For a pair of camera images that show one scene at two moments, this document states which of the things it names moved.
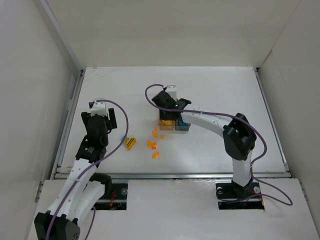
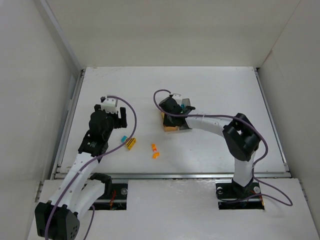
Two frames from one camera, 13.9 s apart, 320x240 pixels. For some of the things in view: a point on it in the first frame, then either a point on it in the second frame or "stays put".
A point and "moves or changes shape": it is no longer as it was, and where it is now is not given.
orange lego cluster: x=152 y=145 moves or changes shape
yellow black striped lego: x=130 y=142 stays put
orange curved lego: x=156 y=154 stays put
